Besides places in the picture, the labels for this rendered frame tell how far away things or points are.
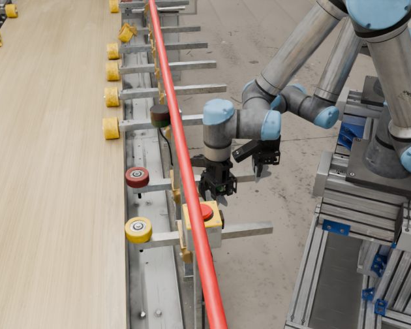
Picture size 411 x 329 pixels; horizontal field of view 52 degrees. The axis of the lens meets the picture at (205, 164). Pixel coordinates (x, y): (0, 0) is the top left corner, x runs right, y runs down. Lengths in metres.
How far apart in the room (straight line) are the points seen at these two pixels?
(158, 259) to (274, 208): 1.27
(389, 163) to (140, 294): 0.88
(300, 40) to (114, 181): 0.75
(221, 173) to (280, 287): 1.26
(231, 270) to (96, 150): 1.07
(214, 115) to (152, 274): 0.70
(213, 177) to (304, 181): 1.80
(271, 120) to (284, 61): 0.16
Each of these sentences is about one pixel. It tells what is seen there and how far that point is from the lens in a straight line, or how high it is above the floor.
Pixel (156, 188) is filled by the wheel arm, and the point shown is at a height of 0.84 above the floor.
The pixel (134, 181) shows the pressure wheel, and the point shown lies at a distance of 1.45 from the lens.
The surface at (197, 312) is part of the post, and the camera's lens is 1.08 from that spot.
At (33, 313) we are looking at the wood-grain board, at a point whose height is 0.90.
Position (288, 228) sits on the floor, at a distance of 2.58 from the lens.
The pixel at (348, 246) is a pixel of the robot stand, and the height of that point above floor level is 0.21.
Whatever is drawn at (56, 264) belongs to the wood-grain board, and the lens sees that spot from 1.25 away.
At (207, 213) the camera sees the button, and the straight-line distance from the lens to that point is 0.84.
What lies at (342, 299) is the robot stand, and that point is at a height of 0.21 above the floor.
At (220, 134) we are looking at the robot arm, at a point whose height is 1.23.
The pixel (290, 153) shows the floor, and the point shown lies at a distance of 3.16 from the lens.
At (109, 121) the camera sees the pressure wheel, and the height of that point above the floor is 0.98.
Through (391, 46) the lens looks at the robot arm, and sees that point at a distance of 1.00.
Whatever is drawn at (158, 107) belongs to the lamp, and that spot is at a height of 1.17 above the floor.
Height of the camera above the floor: 1.82
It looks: 37 degrees down
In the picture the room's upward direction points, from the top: straight up
